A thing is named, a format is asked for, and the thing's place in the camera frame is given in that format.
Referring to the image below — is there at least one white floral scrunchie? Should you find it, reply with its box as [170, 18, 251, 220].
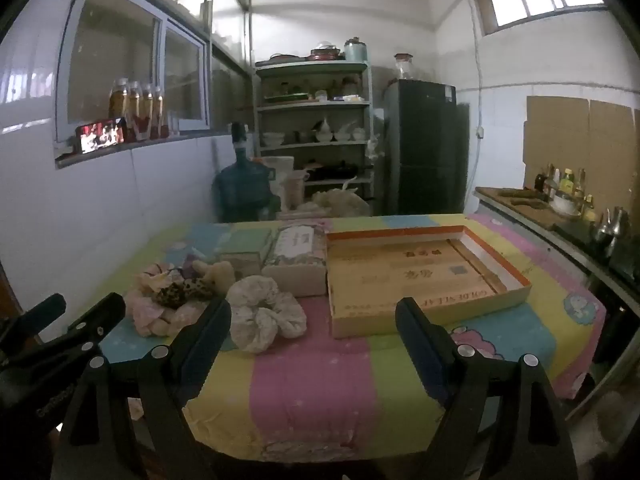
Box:
[226, 275, 307, 354]

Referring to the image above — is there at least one leopard print scrunchie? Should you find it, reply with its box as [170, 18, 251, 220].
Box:
[153, 278, 216, 310]

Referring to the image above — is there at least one cream plush teddy bear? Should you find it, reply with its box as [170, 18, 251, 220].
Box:
[192, 260, 235, 296]

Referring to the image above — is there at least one colourful striped cartoon tablecloth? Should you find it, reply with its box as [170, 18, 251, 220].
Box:
[96, 211, 608, 463]

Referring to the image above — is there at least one green tissue box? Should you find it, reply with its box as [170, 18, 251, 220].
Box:
[218, 229, 273, 280]

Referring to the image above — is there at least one floral tissue box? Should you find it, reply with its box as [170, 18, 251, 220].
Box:
[262, 223, 328, 298]

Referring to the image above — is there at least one orange cardboard tray box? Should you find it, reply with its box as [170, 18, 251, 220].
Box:
[326, 224, 532, 339]

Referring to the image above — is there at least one blue water jug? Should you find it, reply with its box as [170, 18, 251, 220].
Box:
[213, 122, 280, 223]

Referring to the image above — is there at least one phone showing video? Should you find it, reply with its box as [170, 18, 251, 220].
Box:
[75, 117, 126, 154]

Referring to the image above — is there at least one kitchen counter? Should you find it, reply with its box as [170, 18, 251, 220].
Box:
[473, 188, 639, 315]

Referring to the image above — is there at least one amber glass jar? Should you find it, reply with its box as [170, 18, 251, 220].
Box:
[108, 78, 129, 118]
[127, 80, 142, 142]
[139, 84, 154, 140]
[151, 86, 165, 140]

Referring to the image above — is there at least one white bucket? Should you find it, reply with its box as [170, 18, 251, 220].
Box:
[256, 156, 294, 211]

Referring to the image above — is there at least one white plastic bag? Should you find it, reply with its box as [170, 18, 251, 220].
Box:
[295, 185, 371, 218]

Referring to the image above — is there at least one metal kettle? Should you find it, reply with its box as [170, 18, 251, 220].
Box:
[590, 206, 630, 257]

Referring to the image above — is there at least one white bowl on counter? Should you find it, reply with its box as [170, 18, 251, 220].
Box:
[549, 194, 582, 219]

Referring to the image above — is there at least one yellow oil bottle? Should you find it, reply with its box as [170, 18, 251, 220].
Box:
[558, 168, 575, 196]

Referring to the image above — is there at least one metal storage shelf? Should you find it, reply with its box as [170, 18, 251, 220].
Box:
[254, 55, 376, 210]

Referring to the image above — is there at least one sliding glass window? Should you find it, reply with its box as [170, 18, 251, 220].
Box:
[53, 0, 212, 145]

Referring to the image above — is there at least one black refrigerator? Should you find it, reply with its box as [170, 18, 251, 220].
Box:
[383, 79, 469, 214]

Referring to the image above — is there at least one brown cardboard sheet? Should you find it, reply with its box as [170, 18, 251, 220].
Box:
[523, 96, 639, 211]

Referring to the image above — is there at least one red lidded pot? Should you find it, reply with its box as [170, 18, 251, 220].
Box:
[307, 41, 341, 61]

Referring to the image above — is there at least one teal pot on shelf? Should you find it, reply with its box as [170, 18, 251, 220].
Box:
[343, 37, 368, 63]

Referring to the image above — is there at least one glass jar on fridge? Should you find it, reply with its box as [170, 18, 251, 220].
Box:
[395, 52, 414, 80]

